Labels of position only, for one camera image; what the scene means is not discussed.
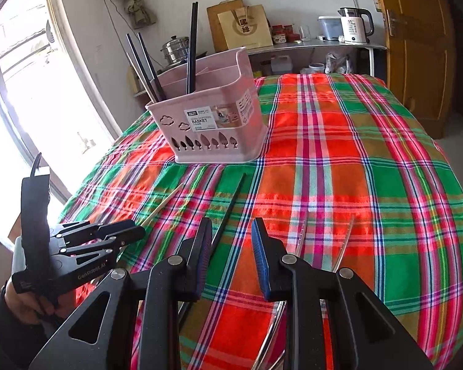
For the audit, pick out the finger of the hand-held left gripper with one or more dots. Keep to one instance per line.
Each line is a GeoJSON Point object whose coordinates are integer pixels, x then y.
{"type": "Point", "coordinates": [96, 252]}
{"type": "Point", "coordinates": [100, 230]}

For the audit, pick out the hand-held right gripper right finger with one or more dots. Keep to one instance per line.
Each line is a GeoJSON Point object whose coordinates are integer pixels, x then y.
{"type": "Point", "coordinates": [260, 258]}

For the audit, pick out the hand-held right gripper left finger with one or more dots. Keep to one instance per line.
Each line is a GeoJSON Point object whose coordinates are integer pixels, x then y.
{"type": "Point", "coordinates": [202, 254]}

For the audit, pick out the black chopstick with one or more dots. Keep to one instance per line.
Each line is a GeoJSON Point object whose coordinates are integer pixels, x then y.
{"type": "Point", "coordinates": [142, 65]}
{"type": "Point", "coordinates": [152, 65]}
{"type": "Point", "coordinates": [229, 208]}
{"type": "Point", "coordinates": [191, 46]}
{"type": "Point", "coordinates": [195, 46]}

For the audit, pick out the beige wooden chopstick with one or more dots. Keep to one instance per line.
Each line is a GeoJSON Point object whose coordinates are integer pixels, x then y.
{"type": "Point", "coordinates": [164, 204]}
{"type": "Point", "coordinates": [139, 73]}

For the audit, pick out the pink plastic utensil basket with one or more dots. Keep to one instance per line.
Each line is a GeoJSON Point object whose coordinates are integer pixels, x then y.
{"type": "Point", "coordinates": [250, 96]}

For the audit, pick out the person's left hand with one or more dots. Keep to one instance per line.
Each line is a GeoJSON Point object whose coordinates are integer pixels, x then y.
{"type": "Point", "coordinates": [23, 310]}

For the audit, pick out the plaid tablecloth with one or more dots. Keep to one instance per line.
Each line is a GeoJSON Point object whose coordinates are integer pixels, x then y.
{"type": "Point", "coordinates": [351, 162]}

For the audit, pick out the steel steamer pot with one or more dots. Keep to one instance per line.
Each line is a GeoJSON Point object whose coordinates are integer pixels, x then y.
{"type": "Point", "coordinates": [175, 52]}

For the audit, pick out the white plastic canister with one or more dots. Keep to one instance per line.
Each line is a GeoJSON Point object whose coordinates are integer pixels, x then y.
{"type": "Point", "coordinates": [281, 64]}

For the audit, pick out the small bowl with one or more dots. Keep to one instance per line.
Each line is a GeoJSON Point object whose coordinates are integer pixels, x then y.
{"type": "Point", "coordinates": [316, 68]}

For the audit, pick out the clear plastic bag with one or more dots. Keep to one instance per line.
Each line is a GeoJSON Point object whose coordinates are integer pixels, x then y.
{"type": "Point", "coordinates": [337, 64]}

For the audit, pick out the metal side table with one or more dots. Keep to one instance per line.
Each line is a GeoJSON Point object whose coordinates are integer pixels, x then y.
{"type": "Point", "coordinates": [312, 45]}

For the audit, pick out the drinking glass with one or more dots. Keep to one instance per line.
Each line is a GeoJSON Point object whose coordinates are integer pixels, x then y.
{"type": "Point", "coordinates": [304, 34]}

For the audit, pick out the red jar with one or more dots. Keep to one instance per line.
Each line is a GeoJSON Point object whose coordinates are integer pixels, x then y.
{"type": "Point", "coordinates": [277, 31]}
{"type": "Point", "coordinates": [288, 29]}

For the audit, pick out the brown paper bag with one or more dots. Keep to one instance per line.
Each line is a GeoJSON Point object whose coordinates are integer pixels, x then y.
{"type": "Point", "coordinates": [245, 27]}

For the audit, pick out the clear plastic water jug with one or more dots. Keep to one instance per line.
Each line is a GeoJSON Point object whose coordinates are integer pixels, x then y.
{"type": "Point", "coordinates": [329, 29]}

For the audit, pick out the wooden door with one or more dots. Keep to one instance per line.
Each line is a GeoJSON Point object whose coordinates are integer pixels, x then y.
{"type": "Point", "coordinates": [416, 65]}

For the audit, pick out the white electric kettle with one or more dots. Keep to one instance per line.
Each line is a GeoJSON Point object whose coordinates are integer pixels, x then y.
{"type": "Point", "coordinates": [353, 27]}

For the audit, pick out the white window frame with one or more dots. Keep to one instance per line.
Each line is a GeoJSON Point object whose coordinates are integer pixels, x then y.
{"type": "Point", "coordinates": [71, 46]}

